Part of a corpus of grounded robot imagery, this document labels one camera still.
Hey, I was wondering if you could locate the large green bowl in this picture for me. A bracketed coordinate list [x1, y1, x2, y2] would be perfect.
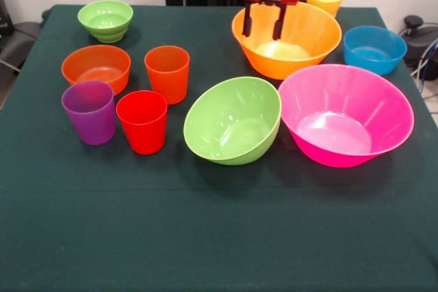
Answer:
[183, 76, 283, 166]

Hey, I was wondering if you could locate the large orange bowl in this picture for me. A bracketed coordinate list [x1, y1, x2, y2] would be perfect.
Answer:
[231, 1, 343, 81]

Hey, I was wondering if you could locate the orange cup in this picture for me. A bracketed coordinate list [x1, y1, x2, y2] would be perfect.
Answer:
[144, 45, 191, 105]

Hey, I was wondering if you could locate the small blue bowl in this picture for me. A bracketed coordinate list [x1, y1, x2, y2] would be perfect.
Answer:
[343, 25, 408, 77]

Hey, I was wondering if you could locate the large pink bowl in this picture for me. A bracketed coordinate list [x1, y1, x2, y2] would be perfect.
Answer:
[277, 64, 415, 169]

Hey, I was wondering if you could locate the small green bowl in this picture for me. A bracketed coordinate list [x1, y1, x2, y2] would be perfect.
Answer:
[77, 0, 134, 44]

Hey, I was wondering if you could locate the red cup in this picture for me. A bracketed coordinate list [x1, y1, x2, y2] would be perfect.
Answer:
[116, 90, 168, 155]

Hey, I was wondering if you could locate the small orange bowl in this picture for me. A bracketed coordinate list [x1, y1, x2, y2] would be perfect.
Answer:
[61, 44, 132, 96]

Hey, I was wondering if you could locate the purple cup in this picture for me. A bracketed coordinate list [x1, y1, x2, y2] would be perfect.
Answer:
[61, 79, 116, 146]

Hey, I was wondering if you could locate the dark green tablecloth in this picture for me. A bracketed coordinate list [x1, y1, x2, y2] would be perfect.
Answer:
[0, 4, 438, 292]

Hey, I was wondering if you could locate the tangle of cables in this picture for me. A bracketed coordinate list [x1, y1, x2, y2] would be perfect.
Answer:
[409, 37, 438, 93]

